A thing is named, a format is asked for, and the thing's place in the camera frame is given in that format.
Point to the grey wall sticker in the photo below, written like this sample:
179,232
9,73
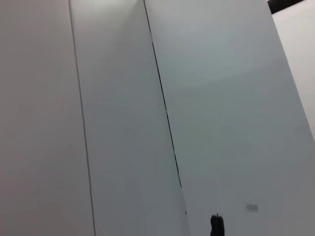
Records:
252,207

